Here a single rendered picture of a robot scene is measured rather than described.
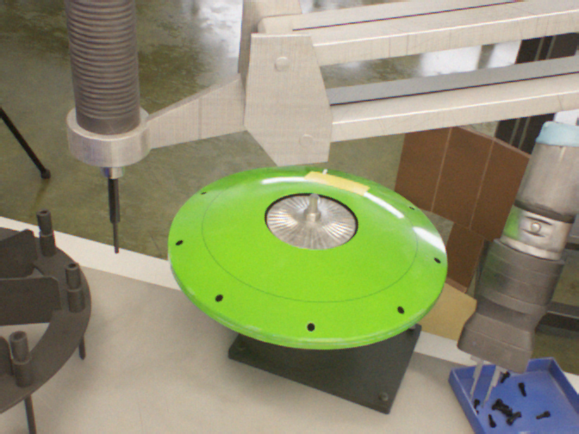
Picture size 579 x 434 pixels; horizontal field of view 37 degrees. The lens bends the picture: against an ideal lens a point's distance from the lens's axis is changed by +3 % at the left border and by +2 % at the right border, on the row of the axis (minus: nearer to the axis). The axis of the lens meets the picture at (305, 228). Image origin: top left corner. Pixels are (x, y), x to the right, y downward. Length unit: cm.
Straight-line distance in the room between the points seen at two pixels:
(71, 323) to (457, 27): 57
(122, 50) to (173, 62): 319
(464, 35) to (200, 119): 17
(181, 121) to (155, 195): 231
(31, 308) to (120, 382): 13
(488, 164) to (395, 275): 70
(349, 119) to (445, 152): 106
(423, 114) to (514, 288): 39
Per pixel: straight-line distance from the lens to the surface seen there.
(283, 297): 84
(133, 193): 286
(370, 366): 100
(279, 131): 52
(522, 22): 53
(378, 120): 54
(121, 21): 50
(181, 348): 101
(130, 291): 109
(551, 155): 90
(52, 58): 370
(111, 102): 52
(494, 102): 55
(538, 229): 89
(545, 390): 105
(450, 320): 155
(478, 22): 53
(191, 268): 88
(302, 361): 96
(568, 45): 197
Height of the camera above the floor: 164
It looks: 37 degrees down
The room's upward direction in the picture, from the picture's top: 7 degrees clockwise
